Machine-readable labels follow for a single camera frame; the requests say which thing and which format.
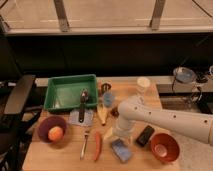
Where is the black rectangular block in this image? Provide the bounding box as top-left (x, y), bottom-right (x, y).
top-left (136, 125), bottom-right (155, 147)

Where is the blue cup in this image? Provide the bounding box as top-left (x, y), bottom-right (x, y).
top-left (103, 92), bottom-right (115, 107)

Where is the black chair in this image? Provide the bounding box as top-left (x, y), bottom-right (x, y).
top-left (0, 75), bottom-right (36, 171)

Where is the blue bowl on counter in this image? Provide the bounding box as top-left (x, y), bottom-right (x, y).
top-left (173, 67), bottom-right (196, 84)

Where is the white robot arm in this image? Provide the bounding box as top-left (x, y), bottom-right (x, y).
top-left (104, 95), bottom-right (213, 146)

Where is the white cup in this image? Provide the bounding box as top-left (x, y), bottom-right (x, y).
top-left (136, 77), bottom-right (151, 95)

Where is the silver fork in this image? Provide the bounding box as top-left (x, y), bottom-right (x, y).
top-left (80, 127), bottom-right (91, 160)

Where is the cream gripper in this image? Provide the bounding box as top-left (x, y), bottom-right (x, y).
top-left (103, 128), bottom-right (132, 143)

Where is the blue sponge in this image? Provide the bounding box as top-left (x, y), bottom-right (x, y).
top-left (111, 139), bottom-right (132, 163)

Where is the purple bowl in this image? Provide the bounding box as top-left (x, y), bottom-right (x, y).
top-left (37, 116), bottom-right (67, 143)

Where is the orange carrot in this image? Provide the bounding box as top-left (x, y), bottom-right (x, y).
top-left (94, 132), bottom-right (102, 161)

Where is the bunch of grapes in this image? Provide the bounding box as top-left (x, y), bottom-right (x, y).
top-left (110, 107), bottom-right (119, 117)

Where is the banana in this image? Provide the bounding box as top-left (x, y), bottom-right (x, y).
top-left (97, 104), bottom-right (108, 126)

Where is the orange fruit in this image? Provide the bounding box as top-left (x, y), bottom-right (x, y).
top-left (48, 126), bottom-right (63, 142)

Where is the red bowl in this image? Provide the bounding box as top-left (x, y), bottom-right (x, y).
top-left (150, 133), bottom-right (180, 163)

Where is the green plastic bin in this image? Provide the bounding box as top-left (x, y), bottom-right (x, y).
top-left (44, 74), bottom-right (98, 113)

